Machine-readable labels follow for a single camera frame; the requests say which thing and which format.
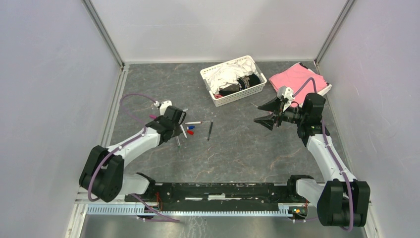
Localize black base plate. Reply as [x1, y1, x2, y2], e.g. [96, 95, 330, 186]
[124, 182, 316, 212]

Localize white folded cloth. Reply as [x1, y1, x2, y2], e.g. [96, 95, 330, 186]
[288, 62, 332, 97]

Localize white marker pen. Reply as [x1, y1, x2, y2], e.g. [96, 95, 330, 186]
[181, 126, 188, 139]

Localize black pen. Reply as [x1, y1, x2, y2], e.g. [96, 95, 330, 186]
[207, 119, 214, 141]

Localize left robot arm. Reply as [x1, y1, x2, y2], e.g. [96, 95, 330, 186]
[79, 105, 186, 202]

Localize black cloth in basket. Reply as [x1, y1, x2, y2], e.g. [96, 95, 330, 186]
[219, 74, 261, 97]

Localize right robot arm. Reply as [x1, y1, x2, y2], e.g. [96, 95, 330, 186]
[254, 93, 370, 231]

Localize white plastic basket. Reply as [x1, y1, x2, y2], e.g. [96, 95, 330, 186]
[200, 56, 267, 107]

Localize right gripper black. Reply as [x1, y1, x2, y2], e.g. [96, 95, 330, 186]
[254, 96, 307, 131]

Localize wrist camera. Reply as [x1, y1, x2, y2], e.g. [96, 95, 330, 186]
[154, 100, 172, 116]
[277, 86, 295, 111]

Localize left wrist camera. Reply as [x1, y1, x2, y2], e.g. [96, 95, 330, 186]
[154, 100, 172, 116]

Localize white cloth in basket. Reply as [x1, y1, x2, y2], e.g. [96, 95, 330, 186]
[205, 59, 256, 94]

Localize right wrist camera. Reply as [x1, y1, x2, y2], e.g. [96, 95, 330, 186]
[277, 86, 295, 111]

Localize slotted cable duct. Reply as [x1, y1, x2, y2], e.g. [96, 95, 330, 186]
[86, 204, 293, 218]

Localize red tipped white marker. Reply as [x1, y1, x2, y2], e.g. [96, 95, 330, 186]
[184, 121, 203, 125]

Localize pink folded cloth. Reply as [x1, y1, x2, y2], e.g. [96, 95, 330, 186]
[269, 62, 332, 95]

